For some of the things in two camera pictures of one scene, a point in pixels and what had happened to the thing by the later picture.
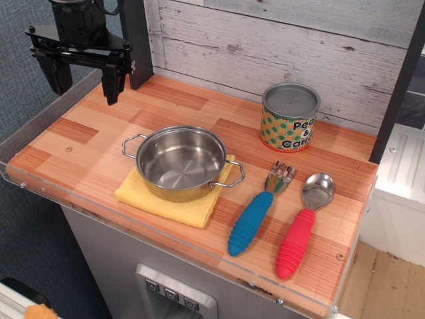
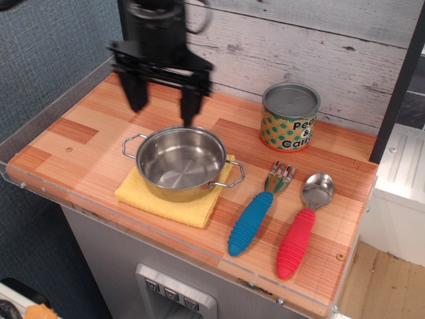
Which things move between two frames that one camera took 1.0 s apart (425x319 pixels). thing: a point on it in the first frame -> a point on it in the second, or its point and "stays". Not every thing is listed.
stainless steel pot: [181, 163] stays
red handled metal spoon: [317, 189] stays
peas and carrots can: [288, 119] stays
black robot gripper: [79, 33] -> [155, 50]
